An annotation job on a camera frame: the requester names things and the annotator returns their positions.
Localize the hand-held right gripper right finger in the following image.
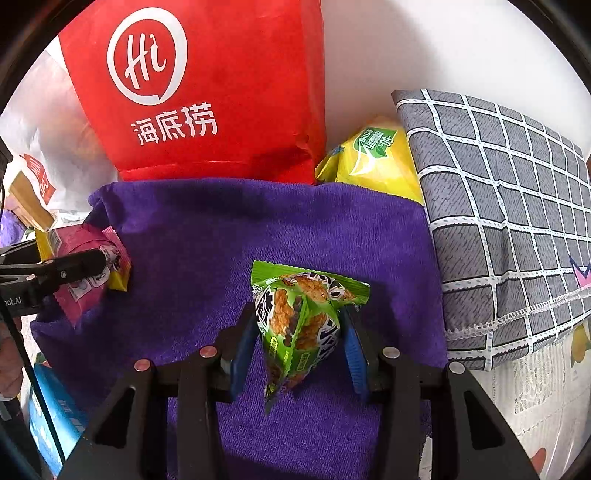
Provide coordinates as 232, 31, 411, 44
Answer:
339, 305, 532, 480

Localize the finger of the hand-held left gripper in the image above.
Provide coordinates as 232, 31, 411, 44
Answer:
0, 244, 108, 296

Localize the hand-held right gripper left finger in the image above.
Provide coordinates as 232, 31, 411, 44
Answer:
62, 316, 259, 480

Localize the magenta snack packet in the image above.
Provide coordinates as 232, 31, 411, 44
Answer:
46, 224, 133, 329

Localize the green snack packet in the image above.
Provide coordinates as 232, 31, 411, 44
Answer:
250, 260, 371, 418

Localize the person's left hand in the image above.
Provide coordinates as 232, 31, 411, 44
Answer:
0, 319, 24, 400

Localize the purple plush toy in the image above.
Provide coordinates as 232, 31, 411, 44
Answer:
0, 215, 25, 247

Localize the blue tissue pack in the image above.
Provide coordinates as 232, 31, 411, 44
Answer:
28, 353, 89, 477

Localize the purple towel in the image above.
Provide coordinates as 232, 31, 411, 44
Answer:
30, 178, 448, 480

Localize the white plastic bag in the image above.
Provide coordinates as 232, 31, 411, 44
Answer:
0, 34, 122, 232

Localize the yellow green-label snack packet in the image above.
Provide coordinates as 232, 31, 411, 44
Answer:
315, 115, 426, 206

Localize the grey checkered cloth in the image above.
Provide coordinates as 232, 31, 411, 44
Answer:
392, 89, 591, 372

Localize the red paper bag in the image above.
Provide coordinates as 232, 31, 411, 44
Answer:
59, 0, 328, 186

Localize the black cable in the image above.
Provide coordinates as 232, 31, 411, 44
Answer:
0, 302, 65, 467

